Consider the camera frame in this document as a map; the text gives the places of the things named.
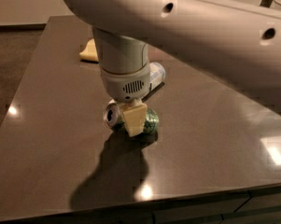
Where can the yellow sponge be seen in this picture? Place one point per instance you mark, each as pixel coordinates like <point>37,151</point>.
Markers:
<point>89,53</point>

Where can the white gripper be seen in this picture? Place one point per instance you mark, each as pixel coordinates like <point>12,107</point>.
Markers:
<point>125,85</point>

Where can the clear plastic water bottle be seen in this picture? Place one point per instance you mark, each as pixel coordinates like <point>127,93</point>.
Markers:
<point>157,75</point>

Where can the green soda can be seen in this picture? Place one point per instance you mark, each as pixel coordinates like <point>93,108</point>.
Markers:
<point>134,120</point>

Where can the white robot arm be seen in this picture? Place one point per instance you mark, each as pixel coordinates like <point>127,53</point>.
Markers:
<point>236,42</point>

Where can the black panel behind table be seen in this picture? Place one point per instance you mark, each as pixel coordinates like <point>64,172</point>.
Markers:
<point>266,3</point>

